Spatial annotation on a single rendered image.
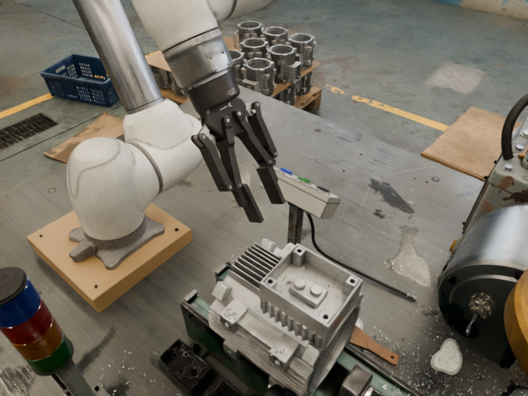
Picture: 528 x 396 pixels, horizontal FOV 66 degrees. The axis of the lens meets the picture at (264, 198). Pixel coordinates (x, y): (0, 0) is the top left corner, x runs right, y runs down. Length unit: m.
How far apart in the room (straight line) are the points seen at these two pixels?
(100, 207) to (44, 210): 0.43
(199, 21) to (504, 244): 0.58
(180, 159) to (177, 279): 0.30
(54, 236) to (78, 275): 0.16
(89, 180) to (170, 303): 0.34
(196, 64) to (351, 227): 0.75
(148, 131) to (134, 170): 0.11
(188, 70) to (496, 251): 0.55
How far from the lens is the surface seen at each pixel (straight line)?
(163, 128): 1.04
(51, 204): 1.39
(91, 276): 1.07
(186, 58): 0.59
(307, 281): 0.64
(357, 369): 0.44
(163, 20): 0.59
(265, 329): 0.66
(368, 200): 1.29
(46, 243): 1.19
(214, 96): 0.60
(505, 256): 0.74
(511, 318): 0.43
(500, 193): 0.92
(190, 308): 0.86
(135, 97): 1.06
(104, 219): 1.00
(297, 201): 0.87
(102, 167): 0.94
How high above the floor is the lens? 1.64
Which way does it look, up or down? 42 degrees down
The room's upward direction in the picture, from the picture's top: straight up
